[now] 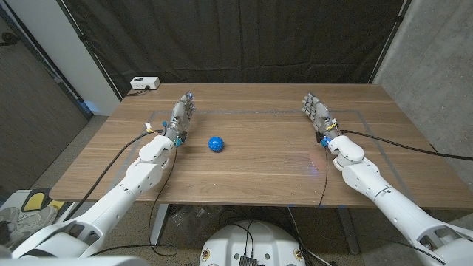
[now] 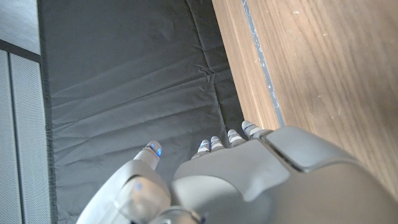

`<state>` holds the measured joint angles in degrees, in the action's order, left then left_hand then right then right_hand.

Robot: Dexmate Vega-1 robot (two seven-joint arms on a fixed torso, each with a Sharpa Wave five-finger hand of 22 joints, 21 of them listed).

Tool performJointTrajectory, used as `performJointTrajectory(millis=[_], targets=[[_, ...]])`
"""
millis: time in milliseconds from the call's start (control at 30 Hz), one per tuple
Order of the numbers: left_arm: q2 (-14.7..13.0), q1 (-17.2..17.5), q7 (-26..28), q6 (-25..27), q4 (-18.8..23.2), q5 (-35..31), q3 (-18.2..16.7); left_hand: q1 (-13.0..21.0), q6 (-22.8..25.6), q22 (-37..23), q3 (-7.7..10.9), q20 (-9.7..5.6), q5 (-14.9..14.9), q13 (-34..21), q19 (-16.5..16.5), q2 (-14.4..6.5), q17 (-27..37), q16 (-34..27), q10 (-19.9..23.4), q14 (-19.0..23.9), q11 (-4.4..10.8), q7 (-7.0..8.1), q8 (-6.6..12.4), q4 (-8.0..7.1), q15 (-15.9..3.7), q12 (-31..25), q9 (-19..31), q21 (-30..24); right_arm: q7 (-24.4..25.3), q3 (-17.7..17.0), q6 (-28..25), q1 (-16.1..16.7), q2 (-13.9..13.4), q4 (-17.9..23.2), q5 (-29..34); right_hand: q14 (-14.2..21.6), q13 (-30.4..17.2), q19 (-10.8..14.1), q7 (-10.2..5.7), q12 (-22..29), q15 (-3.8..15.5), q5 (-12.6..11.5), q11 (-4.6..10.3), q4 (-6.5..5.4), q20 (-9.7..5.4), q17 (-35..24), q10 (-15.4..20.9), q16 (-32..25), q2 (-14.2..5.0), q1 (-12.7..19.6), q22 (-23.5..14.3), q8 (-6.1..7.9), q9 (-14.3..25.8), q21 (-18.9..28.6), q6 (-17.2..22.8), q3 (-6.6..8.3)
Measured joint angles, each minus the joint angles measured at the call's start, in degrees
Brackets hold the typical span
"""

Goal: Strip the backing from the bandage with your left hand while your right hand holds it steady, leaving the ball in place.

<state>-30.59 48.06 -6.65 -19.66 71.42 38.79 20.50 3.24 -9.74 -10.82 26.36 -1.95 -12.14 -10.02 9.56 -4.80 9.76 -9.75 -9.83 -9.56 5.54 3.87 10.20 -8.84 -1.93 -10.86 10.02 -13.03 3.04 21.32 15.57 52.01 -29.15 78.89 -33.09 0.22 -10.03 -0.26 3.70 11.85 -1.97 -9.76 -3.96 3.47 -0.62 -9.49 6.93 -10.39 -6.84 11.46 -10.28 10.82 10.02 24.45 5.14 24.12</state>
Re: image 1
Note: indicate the yellow and black pedal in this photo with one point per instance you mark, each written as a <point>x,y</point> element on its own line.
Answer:
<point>35,201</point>

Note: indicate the black box on torso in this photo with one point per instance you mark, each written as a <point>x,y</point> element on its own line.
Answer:
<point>248,261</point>

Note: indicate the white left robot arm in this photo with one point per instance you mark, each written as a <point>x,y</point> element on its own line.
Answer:
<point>140,177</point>

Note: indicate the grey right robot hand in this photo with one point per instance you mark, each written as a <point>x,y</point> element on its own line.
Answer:
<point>320,114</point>

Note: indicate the clear plastic bag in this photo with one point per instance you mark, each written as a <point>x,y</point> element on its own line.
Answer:
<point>188,221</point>

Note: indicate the dark wooden door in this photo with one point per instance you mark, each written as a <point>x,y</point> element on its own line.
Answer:
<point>33,111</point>

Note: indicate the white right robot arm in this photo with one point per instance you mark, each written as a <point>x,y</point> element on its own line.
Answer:
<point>369,181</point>

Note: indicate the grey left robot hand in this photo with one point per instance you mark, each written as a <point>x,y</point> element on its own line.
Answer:
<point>180,116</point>

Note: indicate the white power box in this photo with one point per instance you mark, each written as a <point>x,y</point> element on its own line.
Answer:
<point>145,82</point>

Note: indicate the black backdrop curtain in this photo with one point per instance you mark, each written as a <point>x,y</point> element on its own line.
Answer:
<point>236,40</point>

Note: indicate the grey sneakers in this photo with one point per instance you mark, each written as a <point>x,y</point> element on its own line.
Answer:
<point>26,221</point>

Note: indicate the blue spiky ball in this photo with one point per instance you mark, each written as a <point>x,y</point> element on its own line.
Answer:
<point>216,144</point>

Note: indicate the black backdrop stand pole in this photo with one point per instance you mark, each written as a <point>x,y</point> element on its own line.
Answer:
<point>90,51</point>
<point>388,44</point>

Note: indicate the grey table leg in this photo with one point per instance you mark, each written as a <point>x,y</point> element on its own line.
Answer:
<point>347,229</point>

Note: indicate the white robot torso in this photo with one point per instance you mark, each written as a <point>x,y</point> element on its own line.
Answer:
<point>251,240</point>

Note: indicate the white table leg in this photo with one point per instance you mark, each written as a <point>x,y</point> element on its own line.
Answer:
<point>159,225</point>

